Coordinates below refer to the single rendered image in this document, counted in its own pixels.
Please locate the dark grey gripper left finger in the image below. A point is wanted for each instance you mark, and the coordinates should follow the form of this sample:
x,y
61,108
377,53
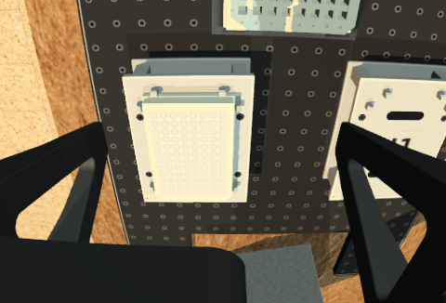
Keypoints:
x,y
27,175

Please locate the cream multi-well plate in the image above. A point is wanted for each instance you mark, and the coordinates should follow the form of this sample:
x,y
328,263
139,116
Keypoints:
x,y
190,144

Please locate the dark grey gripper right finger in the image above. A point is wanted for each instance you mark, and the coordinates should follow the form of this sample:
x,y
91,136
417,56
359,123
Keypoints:
x,y
420,179

